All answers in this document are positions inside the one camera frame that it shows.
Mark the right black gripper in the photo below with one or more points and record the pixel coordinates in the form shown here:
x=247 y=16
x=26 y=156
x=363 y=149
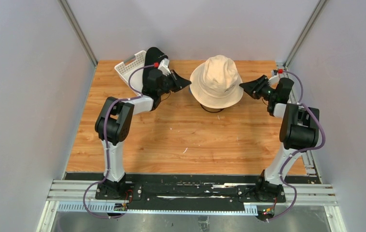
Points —
x=255 y=87

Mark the black hat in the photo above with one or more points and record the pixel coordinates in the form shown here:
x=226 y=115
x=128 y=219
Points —
x=153 y=55

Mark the black wire hat stand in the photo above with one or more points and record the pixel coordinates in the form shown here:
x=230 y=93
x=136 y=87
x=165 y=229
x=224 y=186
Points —
x=211 y=110

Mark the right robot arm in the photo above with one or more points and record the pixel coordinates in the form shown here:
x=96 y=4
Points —
x=300 y=130

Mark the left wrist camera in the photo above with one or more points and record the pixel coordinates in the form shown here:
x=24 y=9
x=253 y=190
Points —
x=163 y=66

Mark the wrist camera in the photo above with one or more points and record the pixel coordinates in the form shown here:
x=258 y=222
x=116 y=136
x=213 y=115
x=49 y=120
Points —
x=163 y=66
x=277 y=75

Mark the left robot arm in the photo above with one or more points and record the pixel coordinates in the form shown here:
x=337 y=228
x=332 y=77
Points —
x=114 y=121

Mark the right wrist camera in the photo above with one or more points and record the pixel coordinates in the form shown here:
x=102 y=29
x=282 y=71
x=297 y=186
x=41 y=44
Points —
x=277 y=75

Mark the beige bucket hat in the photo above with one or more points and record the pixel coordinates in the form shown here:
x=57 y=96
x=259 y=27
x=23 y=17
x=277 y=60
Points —
x=215 y=83

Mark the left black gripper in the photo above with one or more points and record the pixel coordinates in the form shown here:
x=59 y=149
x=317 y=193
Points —
x=178 y=83

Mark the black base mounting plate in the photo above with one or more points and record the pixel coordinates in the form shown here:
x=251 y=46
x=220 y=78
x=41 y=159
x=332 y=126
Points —
x=186 y=193

